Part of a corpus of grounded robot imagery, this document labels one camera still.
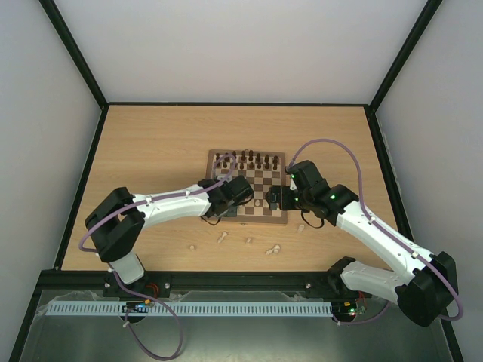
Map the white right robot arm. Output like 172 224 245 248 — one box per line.
266 161 458 327

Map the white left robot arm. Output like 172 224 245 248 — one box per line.
85 176 254 285

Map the wooden folding chess board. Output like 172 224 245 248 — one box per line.
206 149 288 225

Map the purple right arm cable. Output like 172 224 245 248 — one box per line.
288 138 465 326

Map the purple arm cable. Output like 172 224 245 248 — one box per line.
288 138 465 326
77 152 238 359

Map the black aluminium frame rail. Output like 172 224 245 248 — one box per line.
37 269 438 293

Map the light blue cable duct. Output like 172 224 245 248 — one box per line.
45 301 333 318

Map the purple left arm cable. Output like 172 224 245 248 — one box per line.
77 152 238 359

